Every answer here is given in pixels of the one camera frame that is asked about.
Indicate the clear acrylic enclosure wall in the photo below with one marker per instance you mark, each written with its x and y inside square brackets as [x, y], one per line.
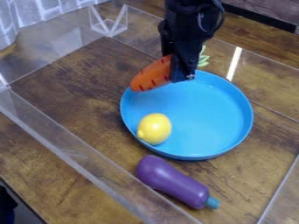
[68, 153]

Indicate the white patterned curtain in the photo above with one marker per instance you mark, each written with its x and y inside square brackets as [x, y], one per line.
[19, 13]

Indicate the black bar in background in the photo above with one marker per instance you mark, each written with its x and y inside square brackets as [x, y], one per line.
[261, 18]

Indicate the purple toy eggplant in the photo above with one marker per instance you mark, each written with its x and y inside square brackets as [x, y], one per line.
[161, 176]

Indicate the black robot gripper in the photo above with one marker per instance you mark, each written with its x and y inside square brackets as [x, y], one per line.
[190, 23]

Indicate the yellow toy lemon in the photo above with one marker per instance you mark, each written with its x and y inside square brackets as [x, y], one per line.
[154, 128]

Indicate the blue round tray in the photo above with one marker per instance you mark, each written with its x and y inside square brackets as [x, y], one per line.
[210, 113]

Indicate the orange toy carrot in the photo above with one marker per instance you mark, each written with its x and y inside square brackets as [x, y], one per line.
[161, 73]

